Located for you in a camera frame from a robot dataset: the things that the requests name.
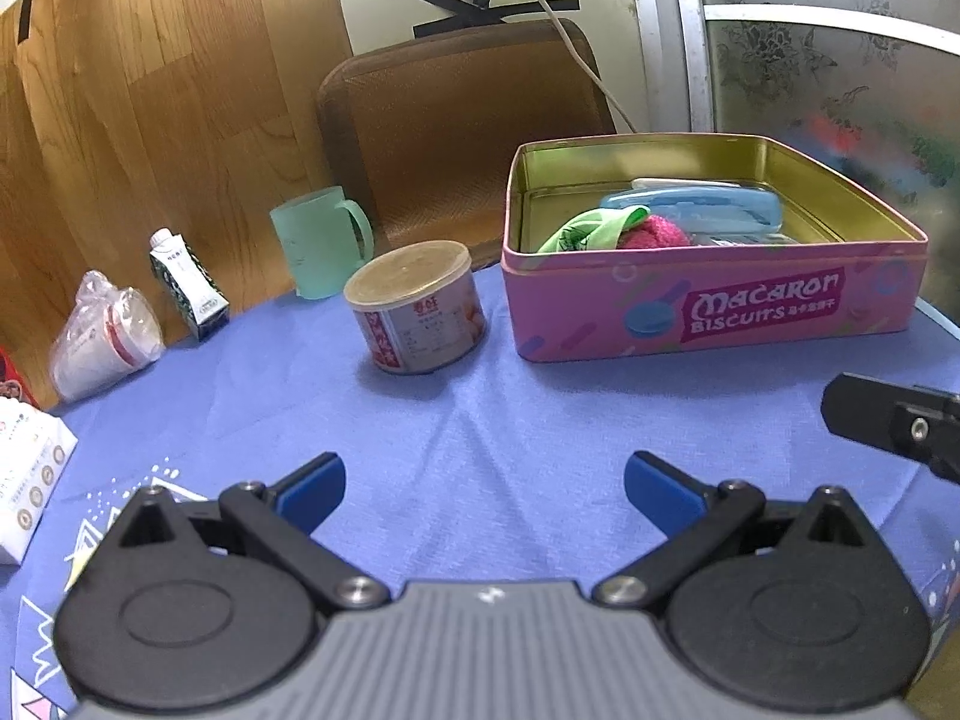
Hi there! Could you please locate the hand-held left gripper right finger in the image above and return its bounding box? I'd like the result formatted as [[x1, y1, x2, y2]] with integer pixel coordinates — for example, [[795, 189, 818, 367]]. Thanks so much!
[[592, 450, 882, 611]]

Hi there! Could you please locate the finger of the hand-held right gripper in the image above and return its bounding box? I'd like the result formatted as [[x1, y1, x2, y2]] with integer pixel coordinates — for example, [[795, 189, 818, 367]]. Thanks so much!
[[820, 373, 960, 485]]

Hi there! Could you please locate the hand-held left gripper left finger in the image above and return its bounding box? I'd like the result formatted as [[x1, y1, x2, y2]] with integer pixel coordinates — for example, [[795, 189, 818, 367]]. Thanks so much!
[[101, 451, 391, 613]]

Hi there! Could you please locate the pink biscuit tin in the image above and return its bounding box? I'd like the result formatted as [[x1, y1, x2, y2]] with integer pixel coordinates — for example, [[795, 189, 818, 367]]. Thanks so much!
[[501, 133, 929, 365]]

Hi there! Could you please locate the pink knitted toy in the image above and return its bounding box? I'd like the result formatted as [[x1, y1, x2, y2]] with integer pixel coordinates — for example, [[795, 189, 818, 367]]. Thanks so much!
[[615, 214, 692, 250]]

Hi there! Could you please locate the green cloth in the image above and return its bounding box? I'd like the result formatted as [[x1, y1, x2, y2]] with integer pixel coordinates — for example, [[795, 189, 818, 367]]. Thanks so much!
[[536, 204, 652, 254]]

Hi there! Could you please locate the blue plastic case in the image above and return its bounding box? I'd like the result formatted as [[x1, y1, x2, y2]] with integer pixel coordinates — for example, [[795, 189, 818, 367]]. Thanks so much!
[[598, 186, 781, 235]]

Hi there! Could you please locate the blue printed tablecloth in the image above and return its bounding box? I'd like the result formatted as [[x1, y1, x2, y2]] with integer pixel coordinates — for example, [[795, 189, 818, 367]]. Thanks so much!
[[0, 262, 960, 720]]

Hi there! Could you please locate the food can with plastic lid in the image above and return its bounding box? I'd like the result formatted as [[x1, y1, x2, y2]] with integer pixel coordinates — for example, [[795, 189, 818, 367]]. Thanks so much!
[[343, 240, 488, 376]]

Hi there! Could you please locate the green and white drink carton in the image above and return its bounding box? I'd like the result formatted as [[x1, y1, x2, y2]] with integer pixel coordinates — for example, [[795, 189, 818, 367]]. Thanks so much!
[[148, 229, 231, 344]]

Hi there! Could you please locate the frosted green mug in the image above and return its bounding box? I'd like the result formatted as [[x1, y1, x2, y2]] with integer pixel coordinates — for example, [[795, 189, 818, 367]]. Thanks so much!
[[270, 186, 374, 301]]

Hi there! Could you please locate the plastic bag of paper cups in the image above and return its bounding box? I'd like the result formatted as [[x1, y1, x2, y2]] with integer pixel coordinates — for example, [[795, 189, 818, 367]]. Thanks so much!
[[49, 270, 167, 402]]

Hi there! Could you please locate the white tissue pack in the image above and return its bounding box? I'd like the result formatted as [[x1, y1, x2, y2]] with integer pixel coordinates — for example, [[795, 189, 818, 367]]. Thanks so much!
[[0, 399, 78, 566]]

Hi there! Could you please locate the red snack box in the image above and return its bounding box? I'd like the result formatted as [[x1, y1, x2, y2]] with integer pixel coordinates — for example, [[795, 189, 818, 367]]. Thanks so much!
[[0, 349, 35, 410]]

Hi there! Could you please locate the brown chair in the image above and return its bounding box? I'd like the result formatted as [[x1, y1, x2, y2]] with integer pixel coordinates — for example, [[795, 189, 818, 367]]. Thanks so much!
[[315, 17, 638, 271]]

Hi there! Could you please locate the wooden board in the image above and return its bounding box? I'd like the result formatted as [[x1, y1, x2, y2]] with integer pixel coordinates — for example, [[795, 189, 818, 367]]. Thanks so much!
[[0, 0, 361, 410]]

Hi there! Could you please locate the black tape cross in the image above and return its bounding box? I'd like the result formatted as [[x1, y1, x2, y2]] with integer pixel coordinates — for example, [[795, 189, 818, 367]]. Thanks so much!
[[412, 0, 584, 40]]

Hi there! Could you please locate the window frame with patterned glass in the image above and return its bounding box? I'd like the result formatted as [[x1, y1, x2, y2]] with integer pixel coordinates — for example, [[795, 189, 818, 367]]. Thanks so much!
[[622, 0, 960, 316]]

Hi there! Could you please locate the white cable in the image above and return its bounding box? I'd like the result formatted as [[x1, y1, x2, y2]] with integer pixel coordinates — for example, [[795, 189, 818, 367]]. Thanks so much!
[[487, 0, 638, 134]]

